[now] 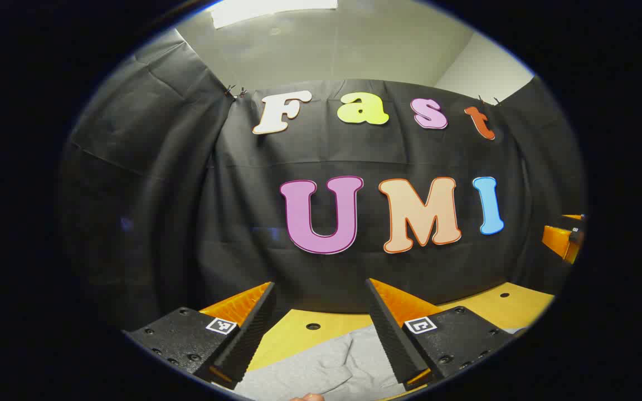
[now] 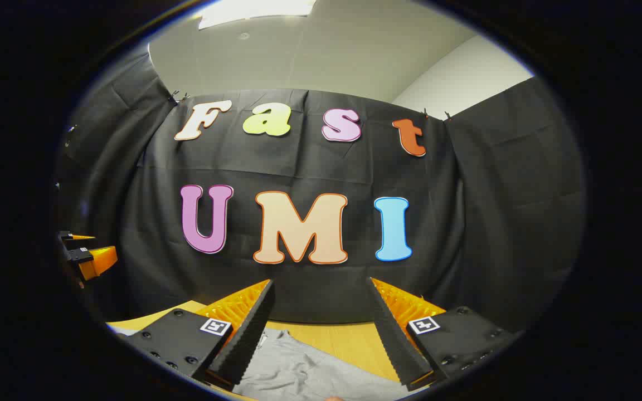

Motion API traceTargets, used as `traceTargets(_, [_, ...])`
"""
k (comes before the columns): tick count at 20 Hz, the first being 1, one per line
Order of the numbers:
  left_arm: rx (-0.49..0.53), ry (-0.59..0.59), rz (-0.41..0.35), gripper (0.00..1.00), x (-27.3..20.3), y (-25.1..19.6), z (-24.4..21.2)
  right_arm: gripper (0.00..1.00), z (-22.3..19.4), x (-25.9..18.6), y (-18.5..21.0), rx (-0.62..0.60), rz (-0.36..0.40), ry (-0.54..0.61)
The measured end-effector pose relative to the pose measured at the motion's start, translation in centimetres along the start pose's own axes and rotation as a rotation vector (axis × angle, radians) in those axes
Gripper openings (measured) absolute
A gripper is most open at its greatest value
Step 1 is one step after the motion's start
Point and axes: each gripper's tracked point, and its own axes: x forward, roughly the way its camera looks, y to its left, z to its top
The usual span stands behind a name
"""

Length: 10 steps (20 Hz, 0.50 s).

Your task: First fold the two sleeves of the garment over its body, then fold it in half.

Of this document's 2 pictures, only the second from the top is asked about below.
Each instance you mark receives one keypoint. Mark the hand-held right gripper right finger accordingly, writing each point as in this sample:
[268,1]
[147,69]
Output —
[396,345]

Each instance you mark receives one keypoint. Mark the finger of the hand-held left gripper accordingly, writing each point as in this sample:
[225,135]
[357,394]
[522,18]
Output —
[76,236]
[98,262]

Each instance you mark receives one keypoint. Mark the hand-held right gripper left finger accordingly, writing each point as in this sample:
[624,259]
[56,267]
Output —
[246,345]

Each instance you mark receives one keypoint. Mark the grey zip-neck sweatshirt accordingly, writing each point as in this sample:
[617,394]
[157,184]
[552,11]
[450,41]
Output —
[310,367]

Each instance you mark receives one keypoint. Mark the black backdrop cloth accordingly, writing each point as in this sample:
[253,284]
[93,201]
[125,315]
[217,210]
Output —
[298,167]

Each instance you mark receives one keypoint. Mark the ceiling light panel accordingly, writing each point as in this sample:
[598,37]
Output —
[254,11]

